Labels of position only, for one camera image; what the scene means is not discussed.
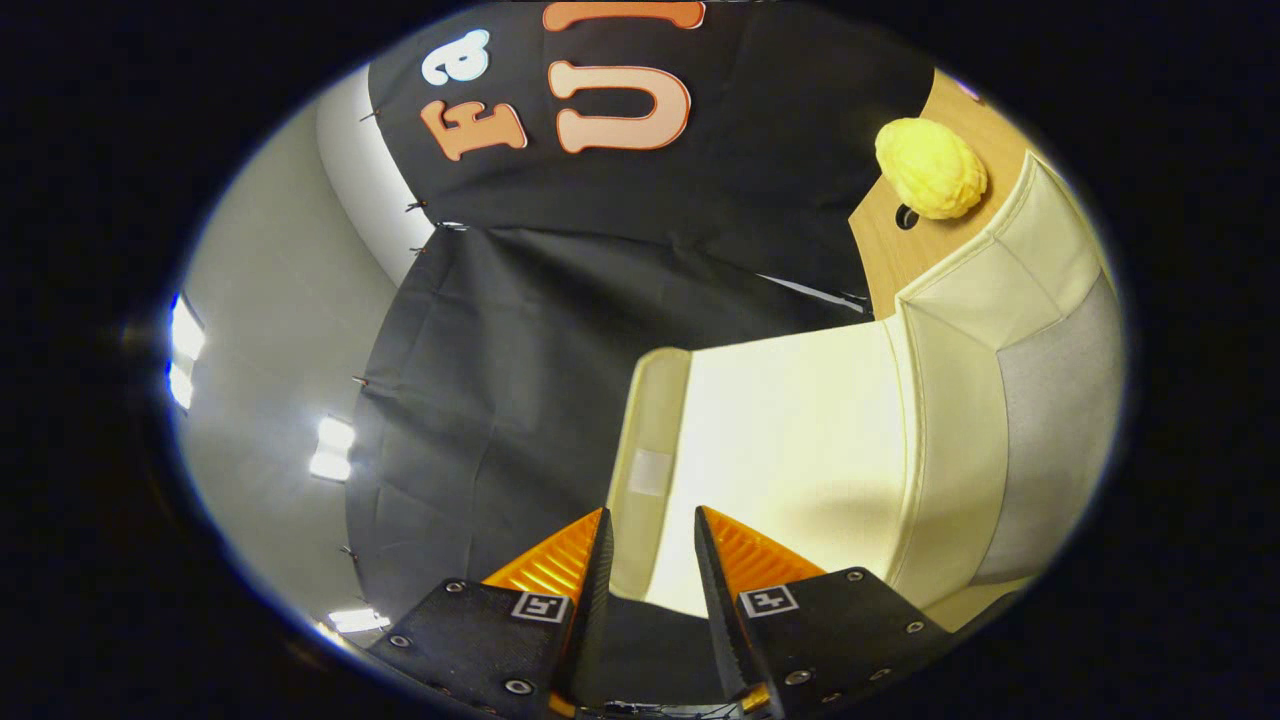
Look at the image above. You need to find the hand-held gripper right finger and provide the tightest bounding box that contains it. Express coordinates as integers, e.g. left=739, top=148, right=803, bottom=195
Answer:
left=694, top=505, right=961, bottom=720

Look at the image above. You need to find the yellow bumpy plush toy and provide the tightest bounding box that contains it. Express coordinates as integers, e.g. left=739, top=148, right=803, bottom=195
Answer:
left=875, top=117, right=989, bottom=221

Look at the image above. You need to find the cream fabric storage box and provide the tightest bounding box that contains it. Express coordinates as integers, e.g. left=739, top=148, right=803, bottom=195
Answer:
left=605, top=150, right=1126, bottom=636

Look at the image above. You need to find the ceiling light panel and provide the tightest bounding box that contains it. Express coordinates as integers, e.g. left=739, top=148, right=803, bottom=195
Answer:
left=165, top=292, right=207, bottom=411
left=322, top=607, right=393, bottom=636
left=308, top=415, right=357, bottom=483

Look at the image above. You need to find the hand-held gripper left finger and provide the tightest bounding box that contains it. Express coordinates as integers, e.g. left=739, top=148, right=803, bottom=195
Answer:
left=365, top=506, right=616, bottom=720

